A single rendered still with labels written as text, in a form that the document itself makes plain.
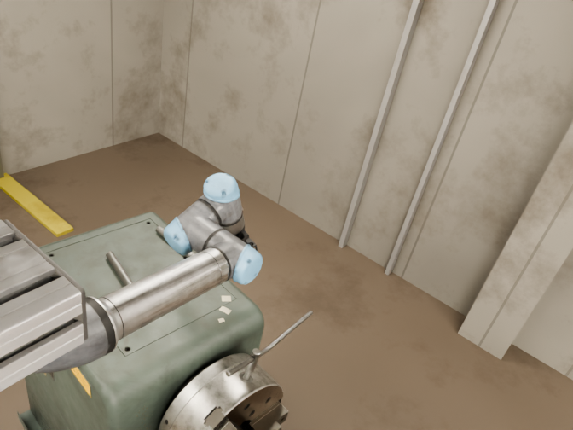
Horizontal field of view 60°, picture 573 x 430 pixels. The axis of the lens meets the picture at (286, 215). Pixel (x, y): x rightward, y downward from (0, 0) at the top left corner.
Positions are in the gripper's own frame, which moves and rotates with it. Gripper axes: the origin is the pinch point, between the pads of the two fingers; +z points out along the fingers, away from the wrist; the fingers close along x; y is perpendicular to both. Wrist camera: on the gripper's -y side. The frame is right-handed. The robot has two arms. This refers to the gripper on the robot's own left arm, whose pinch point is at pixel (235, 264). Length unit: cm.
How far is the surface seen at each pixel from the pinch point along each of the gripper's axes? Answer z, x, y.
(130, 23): 97, 104, -305
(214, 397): 2.0, -25.2, 24.9
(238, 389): 2.8, -19.8, 26.9
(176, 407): 4.2, -33.3, 19.9
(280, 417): 19.0, -14.2, 34.2
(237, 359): 6.5, -15.0, 19.4
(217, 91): 143, 135, -236
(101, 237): 4.8, -23.2, -38.8
